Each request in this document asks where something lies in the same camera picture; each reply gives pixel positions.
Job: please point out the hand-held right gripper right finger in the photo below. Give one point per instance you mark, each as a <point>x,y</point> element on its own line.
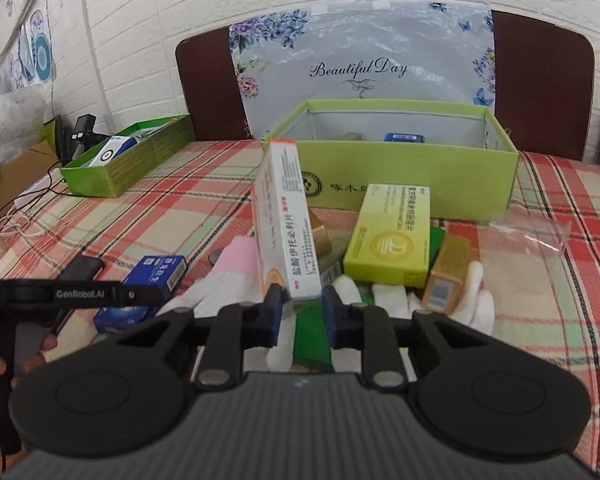
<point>332,317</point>

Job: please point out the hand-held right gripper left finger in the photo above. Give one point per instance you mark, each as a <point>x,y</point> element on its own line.
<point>276,310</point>

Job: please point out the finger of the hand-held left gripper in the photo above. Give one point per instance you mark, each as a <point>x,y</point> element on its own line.
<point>80,294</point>

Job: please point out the white orange-striped medicine box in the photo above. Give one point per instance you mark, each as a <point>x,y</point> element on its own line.
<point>280,220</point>

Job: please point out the long gold carton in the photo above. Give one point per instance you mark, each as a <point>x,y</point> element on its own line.
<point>447,270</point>

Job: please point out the large green box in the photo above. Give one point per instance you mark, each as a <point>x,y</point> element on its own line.
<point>430,175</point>

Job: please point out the person's left hand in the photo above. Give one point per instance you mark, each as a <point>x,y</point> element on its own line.
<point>40,355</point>

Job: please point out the black phone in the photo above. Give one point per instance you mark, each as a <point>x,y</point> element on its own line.
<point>82,267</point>

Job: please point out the green packet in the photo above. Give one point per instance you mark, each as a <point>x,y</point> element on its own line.
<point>310,340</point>

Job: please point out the small gold carton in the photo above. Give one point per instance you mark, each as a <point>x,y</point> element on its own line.
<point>321,237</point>

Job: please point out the blue medicine box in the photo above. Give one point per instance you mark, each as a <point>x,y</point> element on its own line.
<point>162,267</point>

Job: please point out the yellow-green medicine box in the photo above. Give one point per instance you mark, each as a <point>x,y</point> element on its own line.
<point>385,240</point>

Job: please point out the shallow green box lid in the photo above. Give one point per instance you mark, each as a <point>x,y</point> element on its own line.
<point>130,170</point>

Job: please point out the plaid bedsheet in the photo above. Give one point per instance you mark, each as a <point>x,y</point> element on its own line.
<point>180,200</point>

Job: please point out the cardboard box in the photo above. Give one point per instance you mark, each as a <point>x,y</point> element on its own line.
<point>25,165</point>

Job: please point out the blue and white box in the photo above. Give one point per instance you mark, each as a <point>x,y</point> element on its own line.
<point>111,152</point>

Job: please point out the black handheld device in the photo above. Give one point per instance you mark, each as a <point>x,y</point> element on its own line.
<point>85,130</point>

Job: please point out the crumpled clear plastic bag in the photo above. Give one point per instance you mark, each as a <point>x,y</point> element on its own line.
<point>5,120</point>

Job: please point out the small blue box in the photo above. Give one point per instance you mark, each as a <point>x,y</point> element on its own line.
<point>405,137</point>

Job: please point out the flat clear plastic bag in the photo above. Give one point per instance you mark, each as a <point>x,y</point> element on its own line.
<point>530,232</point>

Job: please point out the floral plastic sheet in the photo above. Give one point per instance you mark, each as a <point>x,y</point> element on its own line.
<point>360,40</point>

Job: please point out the brown headboard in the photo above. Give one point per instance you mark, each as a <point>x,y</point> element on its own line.
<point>540,85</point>

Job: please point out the blue floral wall sticker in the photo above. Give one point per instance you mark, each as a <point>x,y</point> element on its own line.
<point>37,52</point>

